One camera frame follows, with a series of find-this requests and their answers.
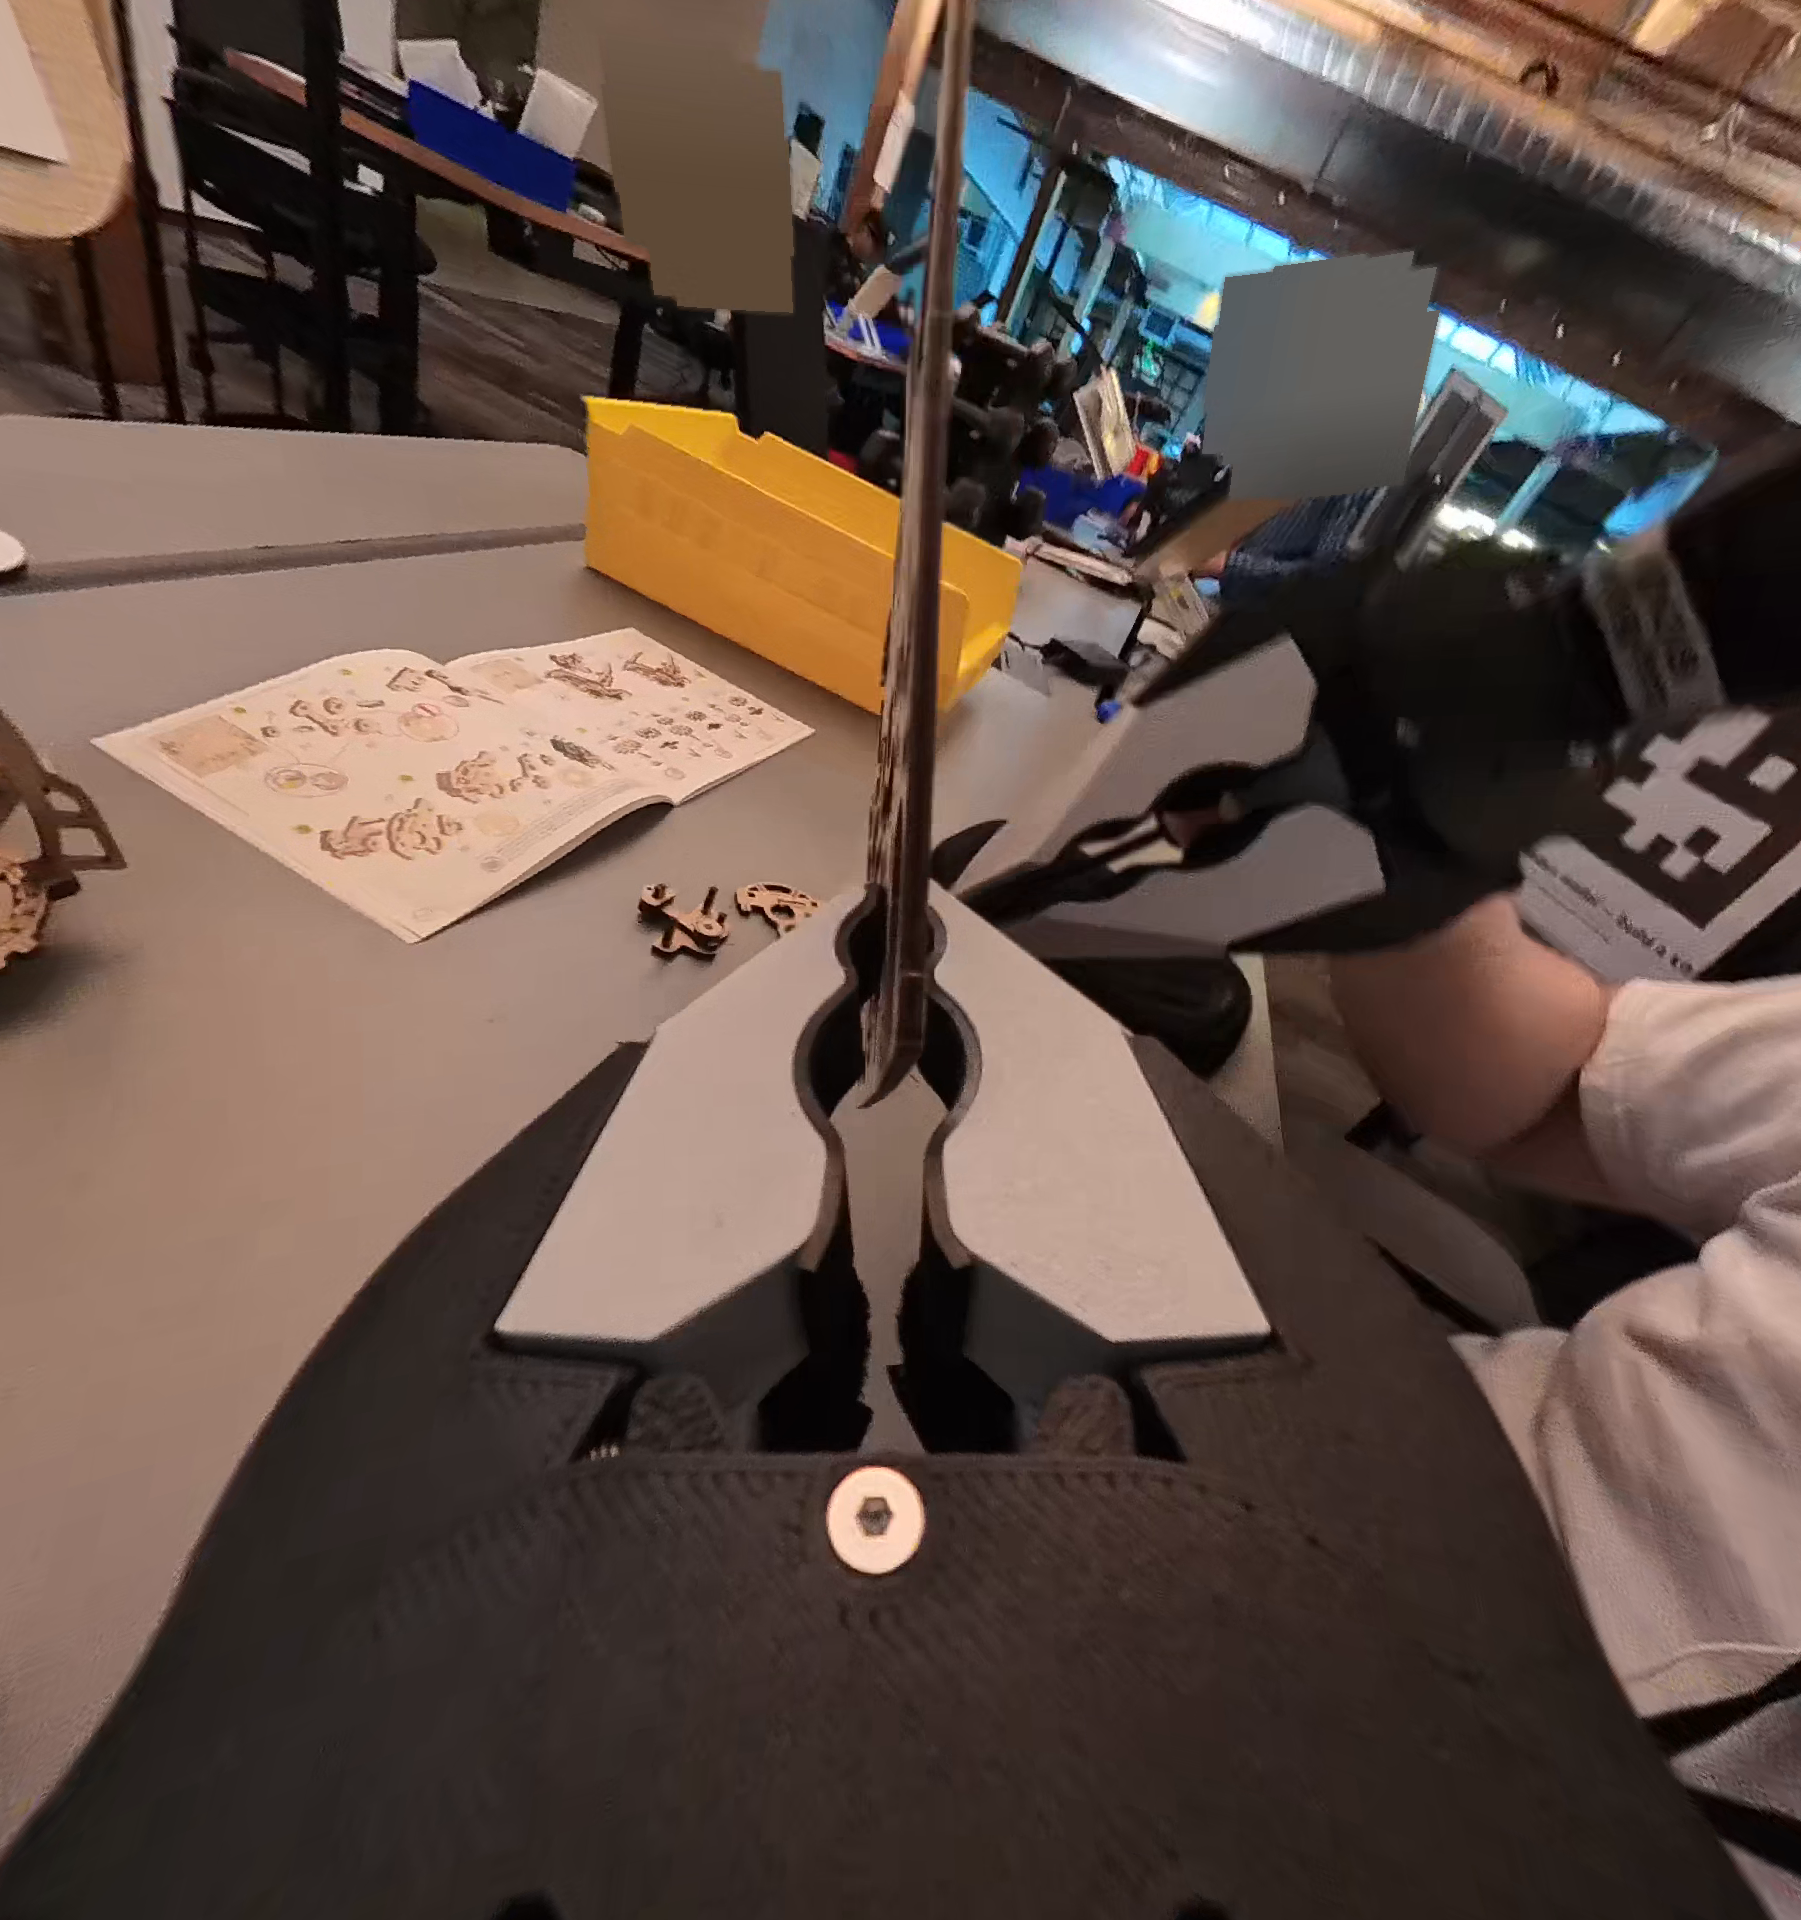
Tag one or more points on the partly built wooden model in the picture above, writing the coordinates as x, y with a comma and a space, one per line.
0, 886

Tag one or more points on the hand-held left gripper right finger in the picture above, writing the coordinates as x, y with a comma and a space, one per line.
1086, 1185

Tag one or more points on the yellow plastic bin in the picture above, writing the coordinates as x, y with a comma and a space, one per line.
751, 555

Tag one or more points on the small wooden model part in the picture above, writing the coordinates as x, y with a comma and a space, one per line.
773, 904
682, 919

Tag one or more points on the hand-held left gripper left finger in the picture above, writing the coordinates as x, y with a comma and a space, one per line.
689, 1185

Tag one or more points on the laser-cut wooden parts sheet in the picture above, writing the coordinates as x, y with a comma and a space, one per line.
923, 600

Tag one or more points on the wooden-edged instruction board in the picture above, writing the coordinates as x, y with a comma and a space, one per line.
15, 105

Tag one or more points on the person's white shirt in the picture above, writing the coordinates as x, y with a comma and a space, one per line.
1724, 1351

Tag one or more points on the person's right forearm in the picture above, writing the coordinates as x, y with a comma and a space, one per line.
1468, 1036

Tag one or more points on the blue plastic bin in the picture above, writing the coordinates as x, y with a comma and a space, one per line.
489, 142

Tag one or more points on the open instruction booklet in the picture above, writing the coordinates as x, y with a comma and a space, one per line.
448, 766

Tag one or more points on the brown wooden desk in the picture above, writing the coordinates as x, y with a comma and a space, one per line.
390, 150

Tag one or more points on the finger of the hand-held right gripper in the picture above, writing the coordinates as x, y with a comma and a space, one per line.
1200, 720
1275, 891

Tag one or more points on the person's right hand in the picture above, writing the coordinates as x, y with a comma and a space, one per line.
1439, 720

